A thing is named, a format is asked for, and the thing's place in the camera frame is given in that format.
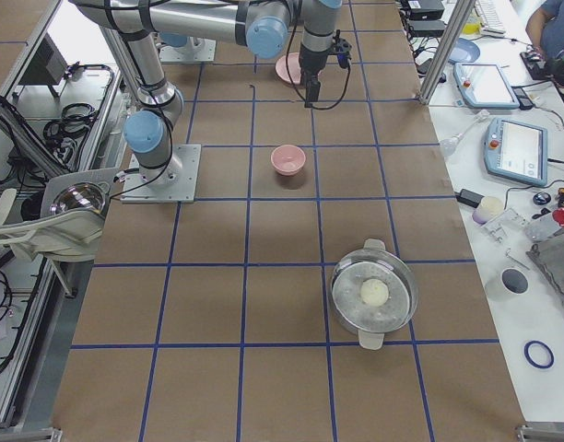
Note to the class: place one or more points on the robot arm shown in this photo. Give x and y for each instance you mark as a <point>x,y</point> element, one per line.
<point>263,27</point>

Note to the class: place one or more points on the light bulb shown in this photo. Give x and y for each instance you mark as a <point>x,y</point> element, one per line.
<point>449,145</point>

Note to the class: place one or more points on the glass pot lid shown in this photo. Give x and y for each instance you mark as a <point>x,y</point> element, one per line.
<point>84,195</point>

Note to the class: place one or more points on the white cup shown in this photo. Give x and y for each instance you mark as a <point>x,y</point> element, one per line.
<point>506,285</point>

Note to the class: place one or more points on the aluminium frame post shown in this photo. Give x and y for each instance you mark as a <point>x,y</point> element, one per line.
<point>455,24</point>

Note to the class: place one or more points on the upper teach pendant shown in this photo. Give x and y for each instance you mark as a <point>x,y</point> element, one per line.
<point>484,86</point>

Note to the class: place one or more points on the teach pendant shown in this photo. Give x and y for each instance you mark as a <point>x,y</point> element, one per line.
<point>484,86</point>
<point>516,151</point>

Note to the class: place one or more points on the pink bowl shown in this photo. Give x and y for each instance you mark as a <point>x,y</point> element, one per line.
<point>288,160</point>

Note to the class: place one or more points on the lower teach pendant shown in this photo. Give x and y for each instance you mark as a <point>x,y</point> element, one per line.
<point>516,151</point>

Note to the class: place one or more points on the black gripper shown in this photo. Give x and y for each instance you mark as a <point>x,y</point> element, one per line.
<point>312,61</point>

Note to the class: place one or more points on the seated person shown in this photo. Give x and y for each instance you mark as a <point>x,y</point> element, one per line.
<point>545,28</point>

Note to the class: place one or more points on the pink plate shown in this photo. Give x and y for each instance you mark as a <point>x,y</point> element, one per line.
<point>288,69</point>

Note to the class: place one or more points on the white steamed bun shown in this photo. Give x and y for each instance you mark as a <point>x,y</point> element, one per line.
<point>374,292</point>

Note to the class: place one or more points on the blue plate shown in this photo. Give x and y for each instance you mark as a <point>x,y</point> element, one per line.
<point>464,51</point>

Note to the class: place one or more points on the steel steamer pot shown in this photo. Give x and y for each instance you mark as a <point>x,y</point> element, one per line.
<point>371,324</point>

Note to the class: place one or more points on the black power adapter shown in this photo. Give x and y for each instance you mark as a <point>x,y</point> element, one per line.
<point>468,198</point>

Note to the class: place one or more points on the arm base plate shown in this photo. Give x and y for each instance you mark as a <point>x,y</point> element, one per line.
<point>176,184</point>

